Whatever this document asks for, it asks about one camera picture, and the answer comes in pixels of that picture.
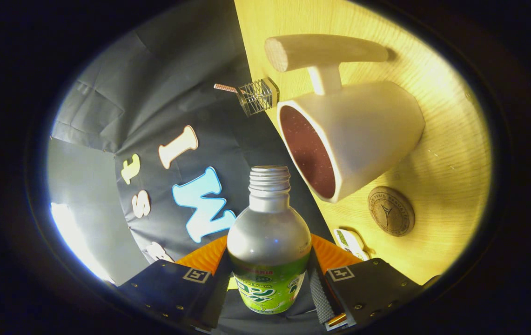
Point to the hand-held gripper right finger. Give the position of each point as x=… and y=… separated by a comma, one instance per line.
x=323, y=300

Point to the pink striped straw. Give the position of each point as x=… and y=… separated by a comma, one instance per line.
x=225, y=87

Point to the black backdrop cloth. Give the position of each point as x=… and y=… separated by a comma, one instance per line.
x=200, y=93

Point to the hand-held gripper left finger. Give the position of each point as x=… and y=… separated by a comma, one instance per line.
x=211, y=302

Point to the wooden table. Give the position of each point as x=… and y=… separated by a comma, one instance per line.
x=456, y=163

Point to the white divided tray with beans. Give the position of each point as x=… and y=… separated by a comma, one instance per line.
x=351, y=242

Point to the round cork coaster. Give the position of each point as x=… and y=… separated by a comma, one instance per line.
x=391, y=211

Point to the silver green label juice bottle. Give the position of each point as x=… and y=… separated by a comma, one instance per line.
x=267, y=232

